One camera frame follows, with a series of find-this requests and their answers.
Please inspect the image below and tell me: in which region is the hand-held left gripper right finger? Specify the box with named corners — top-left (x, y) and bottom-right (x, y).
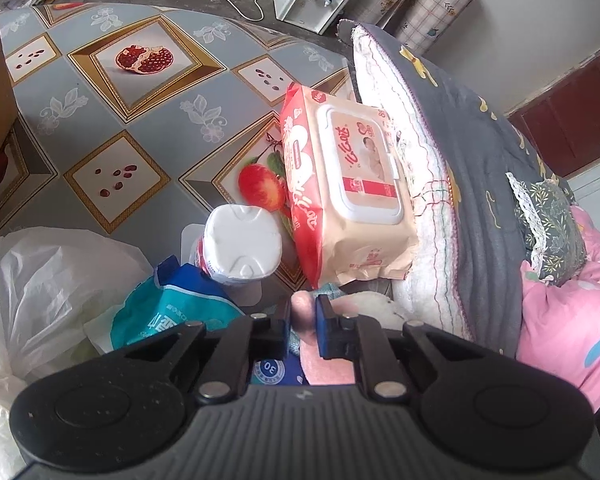
top-left (316, 294), bottom-right (464, 404)

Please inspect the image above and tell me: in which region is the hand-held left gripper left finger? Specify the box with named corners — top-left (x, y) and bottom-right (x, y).
top-left (122, 297), bottom-right (295, 402)

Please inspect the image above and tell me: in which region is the pink plush toy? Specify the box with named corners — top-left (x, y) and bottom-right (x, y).
top-left (290, 290), bottom-right (415, 347)

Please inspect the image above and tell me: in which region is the white yogurt cup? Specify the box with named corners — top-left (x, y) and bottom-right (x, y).
top-left (194, 204), bottom-right (284, 287)

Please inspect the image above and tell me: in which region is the light blue small cloth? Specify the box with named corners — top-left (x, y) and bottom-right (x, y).
top-left (307, 282), bottom-right (342, 302)

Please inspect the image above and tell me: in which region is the pink knitted sponge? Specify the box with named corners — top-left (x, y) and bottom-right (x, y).
top-left (299, 342), bottom-right (359, 387)

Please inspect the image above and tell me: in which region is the blue dotted tissue packet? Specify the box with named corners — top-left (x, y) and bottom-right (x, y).
top-left (250, 356), bottom-right (304, 387)

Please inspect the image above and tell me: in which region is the teal plastic packet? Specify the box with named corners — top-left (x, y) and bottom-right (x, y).
top-left (111, 257), bottom-right (247, 349)

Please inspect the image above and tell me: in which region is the translucent white plastic lid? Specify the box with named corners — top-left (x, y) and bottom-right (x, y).
top-left (179, 223), bottom-right (264, 307)

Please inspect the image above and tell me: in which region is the pink wet wipes pack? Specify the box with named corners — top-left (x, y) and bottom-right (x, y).
top-left (278, 83), bottom-right (419, 289)

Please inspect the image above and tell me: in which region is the grey quilt with yellow print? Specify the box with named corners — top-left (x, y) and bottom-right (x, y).
top-left (337, 18), bottom-right (589, 367)

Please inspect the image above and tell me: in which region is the white plastic bag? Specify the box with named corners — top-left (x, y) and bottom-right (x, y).
top-left (0, 226), bottom-right (154, 480)

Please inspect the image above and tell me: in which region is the green floral lace pillow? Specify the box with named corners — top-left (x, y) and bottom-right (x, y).
top-left (505, 172), bottom-right (589, 287)

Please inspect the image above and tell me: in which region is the pink pillow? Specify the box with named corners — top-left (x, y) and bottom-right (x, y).
top-left (517, 207), bottom-right (600, 407)

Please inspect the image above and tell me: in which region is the pomegranate print tablecloth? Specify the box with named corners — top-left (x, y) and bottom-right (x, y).
top-left (0, 2), bottom-right (397, 311)

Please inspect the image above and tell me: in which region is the dark red wooden door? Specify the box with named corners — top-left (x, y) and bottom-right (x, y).
top-left (509, 42), bottom-right (600, 179)

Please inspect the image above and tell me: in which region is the checked wallpaper roll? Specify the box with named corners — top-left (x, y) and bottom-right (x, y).
top-left (387, 0), bottom-right (484, 57)

